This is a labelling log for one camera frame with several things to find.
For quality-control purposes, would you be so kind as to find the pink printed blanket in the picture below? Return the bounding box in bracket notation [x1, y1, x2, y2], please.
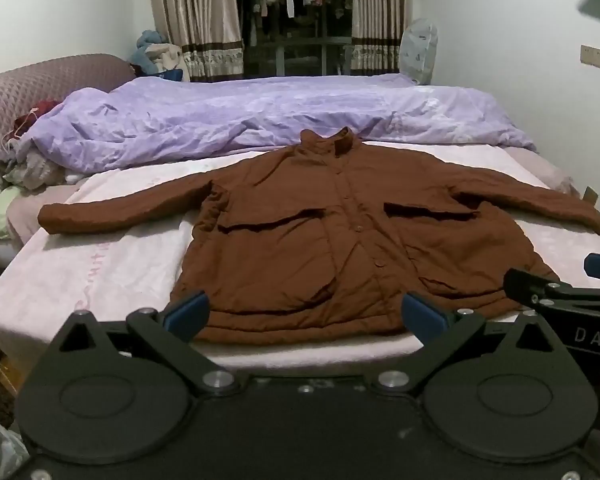
[0, 142, 600, 376]

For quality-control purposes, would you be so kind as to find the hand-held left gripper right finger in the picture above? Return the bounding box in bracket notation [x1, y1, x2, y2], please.
[372, 292, 571, 396]

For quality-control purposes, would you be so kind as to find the purple duvet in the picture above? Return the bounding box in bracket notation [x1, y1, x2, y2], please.
[17, 72, 538, 173]

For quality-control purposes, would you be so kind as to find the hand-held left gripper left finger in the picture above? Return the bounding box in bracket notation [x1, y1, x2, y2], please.
[45, 290, 241, 397]

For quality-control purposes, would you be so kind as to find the beige striped curtain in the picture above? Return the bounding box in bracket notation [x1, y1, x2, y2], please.
[351, 0, 407, 75]
[147, 0, 244, 83]

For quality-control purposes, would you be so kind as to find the light green pillow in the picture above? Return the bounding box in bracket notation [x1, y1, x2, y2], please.
[0, 185, 26, 241]

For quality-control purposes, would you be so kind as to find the brown padded jacket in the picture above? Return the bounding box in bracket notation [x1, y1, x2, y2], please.
[37, 127, 600, 346]

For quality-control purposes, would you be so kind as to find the fan in white cover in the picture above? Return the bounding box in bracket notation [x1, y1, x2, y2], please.
[400, 18, 439, 86]

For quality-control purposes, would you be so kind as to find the pile of mixed clothes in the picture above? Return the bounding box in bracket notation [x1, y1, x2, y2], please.
[0, 100, 81, 191]

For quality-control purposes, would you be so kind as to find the quilted mauve headboard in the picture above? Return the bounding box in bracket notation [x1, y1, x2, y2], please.
[0, 53, 137, 211]

